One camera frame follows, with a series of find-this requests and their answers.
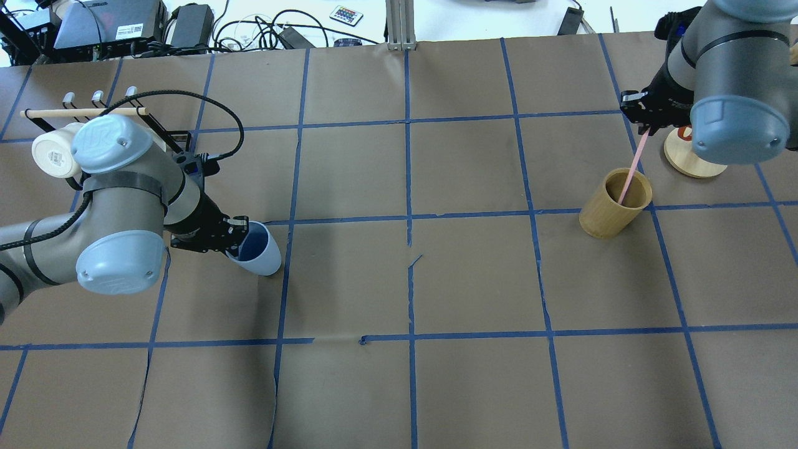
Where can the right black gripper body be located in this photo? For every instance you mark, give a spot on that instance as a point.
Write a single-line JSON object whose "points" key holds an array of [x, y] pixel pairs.
{"points": [[664, 92]]}

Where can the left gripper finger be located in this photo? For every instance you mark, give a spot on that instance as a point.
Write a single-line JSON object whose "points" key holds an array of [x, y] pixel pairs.
{"points": [[235, 231]]}

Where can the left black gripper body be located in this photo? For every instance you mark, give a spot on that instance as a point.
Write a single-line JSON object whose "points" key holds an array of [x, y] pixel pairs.
{"points": [[202, 223]]}

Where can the pink chopstick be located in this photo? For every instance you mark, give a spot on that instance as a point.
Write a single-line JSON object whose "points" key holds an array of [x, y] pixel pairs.
{"points": [[634, 165]]}

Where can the blue plastic cup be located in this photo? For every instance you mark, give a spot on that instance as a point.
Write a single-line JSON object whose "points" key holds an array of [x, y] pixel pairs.
{"points": [[258, 252]]}

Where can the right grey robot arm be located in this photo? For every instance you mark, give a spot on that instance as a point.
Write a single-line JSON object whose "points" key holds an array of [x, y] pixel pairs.
{"points": [[729, 78]]}

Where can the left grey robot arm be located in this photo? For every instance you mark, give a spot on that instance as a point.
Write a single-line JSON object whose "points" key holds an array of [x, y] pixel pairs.
{"points": [[112, 244]]}

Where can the orange silicone funnel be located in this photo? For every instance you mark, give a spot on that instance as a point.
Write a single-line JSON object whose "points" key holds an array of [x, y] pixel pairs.
{"points": [[685, 133]]}

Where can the round wooden stand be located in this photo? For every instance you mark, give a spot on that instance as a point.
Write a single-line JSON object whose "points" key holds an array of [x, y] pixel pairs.
{"points": [[683, 158]]}

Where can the bamboo cylinder holder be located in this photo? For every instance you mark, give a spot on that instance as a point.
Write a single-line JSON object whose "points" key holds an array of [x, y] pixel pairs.
{"points": [[602, 217]]}

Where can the white mug outer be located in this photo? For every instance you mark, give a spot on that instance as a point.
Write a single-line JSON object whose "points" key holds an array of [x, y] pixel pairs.
{"points": [[52, 152]]}

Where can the black power adapter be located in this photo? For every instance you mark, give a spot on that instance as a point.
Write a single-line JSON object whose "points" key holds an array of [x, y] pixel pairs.
{"points": [[191, 26]]}

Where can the small remote control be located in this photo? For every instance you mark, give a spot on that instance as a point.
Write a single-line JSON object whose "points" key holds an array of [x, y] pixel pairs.
{"points": [[347, 16]]}

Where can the black laptop computer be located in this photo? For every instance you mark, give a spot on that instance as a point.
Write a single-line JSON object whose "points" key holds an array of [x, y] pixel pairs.
{"points": [[112, 25]]}

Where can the aluminium frame post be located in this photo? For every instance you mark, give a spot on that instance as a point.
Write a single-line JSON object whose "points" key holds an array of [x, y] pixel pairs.
{"points": [[401, 25]]}

